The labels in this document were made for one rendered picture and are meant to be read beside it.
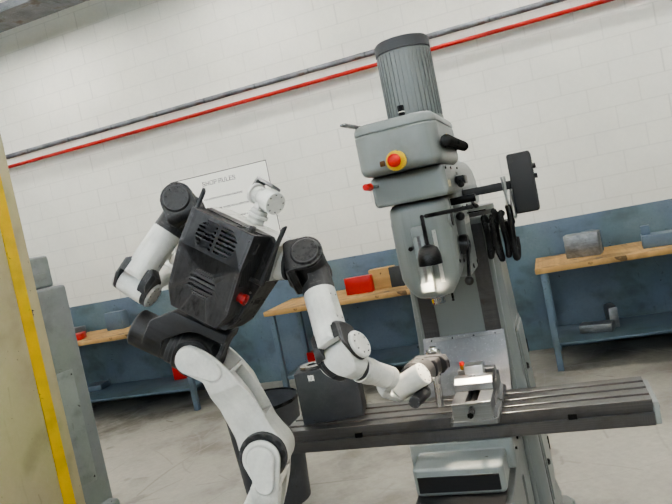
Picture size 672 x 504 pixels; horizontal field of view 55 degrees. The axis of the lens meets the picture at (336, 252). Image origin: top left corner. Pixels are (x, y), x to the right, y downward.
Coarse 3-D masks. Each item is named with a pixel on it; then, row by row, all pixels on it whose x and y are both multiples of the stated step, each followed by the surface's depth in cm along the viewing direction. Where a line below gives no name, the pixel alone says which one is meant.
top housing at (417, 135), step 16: (416, 112) 191; (432, 112) 193; (368, 128) 194; (384, 128) 193; (400, 128) 191; (416, 128) 190; (432, 128) 191; (448, 128) 217; (368, 144) 195; (384, 144) 193; (400, 144) 192; (416, 144) 190; (432, 144) 191; (368, 160) 196; (384, 160) 194; (416, 160) 191; (432, 160) 191; (448, 160) 208; (368, 176) 199
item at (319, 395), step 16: (304, 368) 230; (304, 384) 229; (320, 384) 228; (336, 384) 227; (352, 384) 226; (304, 400) 229; (320, 400) 228; (336, 400) 228; (352, 400) 227; (304, 416) 230; (320, 416) 229; (336, 416) 228; (352, 416) 227
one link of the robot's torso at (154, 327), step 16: (144, 320) 190; (160, 320) 187; (176, 320) 186; (192, 320) 186; (128, 336) 190; (144, 336) 188; (160, 336) 187; (208, 336) 185; (224, 336) 185; (160, 352) 189; (224, 352) 191
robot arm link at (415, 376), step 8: (408, 368) 186; (416, 368) 180; (424, 368) 183; (400, 376) 183; (408, 376) 181; (416, 376) 179; (424, 376) 181; (400, 384) 182; (408, 384) 181; (416, 384) 180; (424, 384) 180; (400, 392) 182; (408, 392) 182; (416, 392) 184; (424, 392) 185; (416, 400) 180; (424, 400) 183
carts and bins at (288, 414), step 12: (276, 396) 415; (288, 396) 410; (276, 408) 374; (288, 408) 380; (288, 420) 380; (300, 456) 386; (240, 468) 386; (300, 468) 385; (300, 480) 385; (288, 492) 379; (300, 492) 384
